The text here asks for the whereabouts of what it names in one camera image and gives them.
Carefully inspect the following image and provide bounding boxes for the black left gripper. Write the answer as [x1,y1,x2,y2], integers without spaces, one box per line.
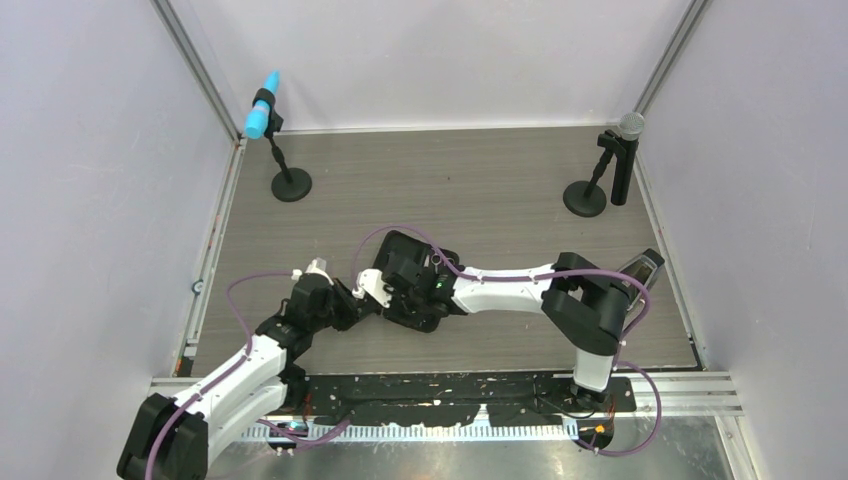
[309,278,376,333]

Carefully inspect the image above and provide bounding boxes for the black zip tool case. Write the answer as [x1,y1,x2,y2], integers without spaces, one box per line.
[373,230,467,333]

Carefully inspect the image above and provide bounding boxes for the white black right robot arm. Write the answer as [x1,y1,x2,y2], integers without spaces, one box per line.
[366,252,638,411]

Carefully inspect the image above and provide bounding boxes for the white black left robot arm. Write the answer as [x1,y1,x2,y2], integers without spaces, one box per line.
[116,273,382,479]

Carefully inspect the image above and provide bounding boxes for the black left microphone stand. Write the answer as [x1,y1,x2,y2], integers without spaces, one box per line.
[264,112,313,203]

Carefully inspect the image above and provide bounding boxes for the black microphone stand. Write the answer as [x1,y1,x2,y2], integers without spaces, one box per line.
[264,112,313,203]
[563,130,624,218]

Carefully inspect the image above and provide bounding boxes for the black right microphone stand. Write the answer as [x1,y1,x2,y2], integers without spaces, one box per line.
[563,130,624,218]

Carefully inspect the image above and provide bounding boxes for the blue microphone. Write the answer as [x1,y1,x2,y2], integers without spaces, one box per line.
[244,71,280,140]

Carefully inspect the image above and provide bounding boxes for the clear black box device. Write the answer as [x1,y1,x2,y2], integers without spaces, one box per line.
[618,248,665,311]

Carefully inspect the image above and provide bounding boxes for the black silver microphone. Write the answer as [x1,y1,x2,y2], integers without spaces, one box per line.
[610,112,645,206]

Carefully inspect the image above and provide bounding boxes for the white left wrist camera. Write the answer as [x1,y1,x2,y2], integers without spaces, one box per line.
[291,257,333,284]

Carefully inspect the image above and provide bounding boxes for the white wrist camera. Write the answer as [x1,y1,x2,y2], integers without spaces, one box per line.
[352,269,393,308]
[291,257,333,284]

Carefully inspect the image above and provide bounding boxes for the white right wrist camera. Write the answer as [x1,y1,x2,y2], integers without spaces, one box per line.
[352,269,393,308]

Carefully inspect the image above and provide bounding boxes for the black mounting base plate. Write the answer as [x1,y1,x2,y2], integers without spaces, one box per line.
[283,371,636,427]

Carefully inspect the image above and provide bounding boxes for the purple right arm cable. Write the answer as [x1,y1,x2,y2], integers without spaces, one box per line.
[351,225,662,460]

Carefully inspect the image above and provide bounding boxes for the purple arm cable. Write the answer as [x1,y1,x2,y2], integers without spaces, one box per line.
[351,225,662,460]
[144,268,352,480]

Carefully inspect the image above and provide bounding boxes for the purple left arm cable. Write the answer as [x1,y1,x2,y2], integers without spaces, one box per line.
[144,268,352,480]

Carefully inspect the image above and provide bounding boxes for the aluminium frame rail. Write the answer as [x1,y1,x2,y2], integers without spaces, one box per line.
[139,370,745,444]

